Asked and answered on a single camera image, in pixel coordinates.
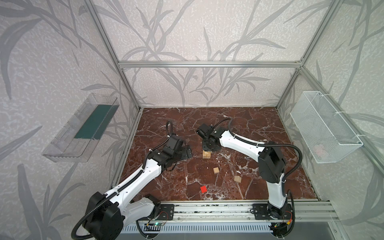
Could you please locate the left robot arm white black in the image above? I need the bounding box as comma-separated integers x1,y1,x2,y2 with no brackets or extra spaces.
71,135,193,240

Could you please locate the white wire mesh basket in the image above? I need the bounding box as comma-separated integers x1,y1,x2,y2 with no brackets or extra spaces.
291,91,364,164

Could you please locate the aluminium frame crossbar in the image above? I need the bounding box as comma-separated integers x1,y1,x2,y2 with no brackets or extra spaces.
118,61,301,68

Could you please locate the wood block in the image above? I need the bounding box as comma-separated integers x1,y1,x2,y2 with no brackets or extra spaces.
202,151,212,159

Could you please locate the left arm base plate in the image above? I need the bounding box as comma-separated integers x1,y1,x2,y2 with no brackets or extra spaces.
149,204,175,221

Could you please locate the aluminium front rail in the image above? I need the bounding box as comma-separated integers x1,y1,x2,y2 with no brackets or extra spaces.
86,200,340,224

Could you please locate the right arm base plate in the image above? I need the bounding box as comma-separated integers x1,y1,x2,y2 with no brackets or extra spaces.
250,204,293,221

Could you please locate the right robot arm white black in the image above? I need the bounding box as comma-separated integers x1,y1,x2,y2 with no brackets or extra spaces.
196,124,303,215

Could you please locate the red cube block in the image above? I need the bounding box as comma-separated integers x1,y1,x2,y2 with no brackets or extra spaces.
200,186,208,193

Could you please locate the clear plastic wall bin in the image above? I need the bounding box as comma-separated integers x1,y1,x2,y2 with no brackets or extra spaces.
42,93,120,163

